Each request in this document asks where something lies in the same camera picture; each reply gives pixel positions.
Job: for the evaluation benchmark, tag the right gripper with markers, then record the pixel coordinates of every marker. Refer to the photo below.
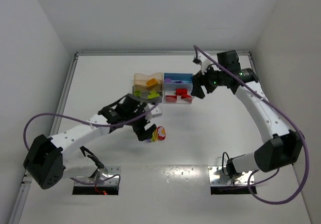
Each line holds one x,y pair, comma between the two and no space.
201,80

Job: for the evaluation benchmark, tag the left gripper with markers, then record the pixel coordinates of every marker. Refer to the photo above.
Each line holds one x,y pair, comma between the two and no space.
140,127

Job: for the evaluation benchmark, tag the red half round lego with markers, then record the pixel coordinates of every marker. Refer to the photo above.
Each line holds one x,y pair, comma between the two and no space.
186,98

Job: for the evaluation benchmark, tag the multicolour lego stack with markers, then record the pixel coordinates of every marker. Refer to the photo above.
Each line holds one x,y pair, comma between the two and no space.
158,135

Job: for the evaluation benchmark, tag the red lego piece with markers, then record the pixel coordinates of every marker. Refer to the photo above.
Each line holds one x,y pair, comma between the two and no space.
181,91

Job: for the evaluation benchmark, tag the red lego brick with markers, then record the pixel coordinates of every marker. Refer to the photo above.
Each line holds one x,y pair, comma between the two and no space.
171,99

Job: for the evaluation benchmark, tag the green rectangular lego brick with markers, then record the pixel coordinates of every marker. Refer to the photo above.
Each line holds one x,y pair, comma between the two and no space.
153,94

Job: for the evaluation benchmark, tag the yellow lego piece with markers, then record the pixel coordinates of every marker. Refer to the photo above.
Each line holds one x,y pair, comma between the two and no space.
151,82

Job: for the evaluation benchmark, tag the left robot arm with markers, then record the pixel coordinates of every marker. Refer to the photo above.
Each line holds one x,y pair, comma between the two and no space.
64,155

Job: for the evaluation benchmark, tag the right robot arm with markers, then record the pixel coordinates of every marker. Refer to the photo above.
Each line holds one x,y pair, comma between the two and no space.
281,145

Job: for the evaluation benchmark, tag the blue container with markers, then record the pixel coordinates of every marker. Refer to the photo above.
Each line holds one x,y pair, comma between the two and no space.
172,81

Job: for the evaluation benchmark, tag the clear container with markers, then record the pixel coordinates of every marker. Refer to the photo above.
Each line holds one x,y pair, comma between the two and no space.
179,100

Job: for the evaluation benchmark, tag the purple round lego piece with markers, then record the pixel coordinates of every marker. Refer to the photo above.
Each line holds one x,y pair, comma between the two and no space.
167,80

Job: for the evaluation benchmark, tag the grey translucent container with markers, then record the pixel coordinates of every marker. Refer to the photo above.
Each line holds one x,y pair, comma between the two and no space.
145,91

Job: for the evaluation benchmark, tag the orange translucent container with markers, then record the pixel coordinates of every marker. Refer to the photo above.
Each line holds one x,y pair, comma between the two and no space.
144,82

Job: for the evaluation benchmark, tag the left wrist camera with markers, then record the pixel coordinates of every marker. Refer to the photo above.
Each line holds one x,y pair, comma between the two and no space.
153,111

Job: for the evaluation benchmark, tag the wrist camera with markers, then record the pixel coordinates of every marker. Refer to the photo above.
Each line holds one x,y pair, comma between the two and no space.
204,63
153,111

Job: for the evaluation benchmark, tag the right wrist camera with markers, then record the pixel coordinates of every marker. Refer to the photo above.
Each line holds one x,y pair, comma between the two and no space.
204,63

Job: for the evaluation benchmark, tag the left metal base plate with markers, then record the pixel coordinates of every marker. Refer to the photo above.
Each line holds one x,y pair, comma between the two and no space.
107,177

